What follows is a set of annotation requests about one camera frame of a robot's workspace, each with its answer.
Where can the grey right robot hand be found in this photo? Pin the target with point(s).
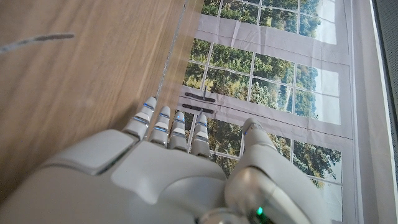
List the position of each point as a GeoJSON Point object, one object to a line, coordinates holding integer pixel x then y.
{"type": "Point", "coordinates": [155, 186]}

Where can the grey tape outline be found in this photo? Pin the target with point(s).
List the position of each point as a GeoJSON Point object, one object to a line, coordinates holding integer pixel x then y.
{"type": "Point", "coordinates": [169, 53]}

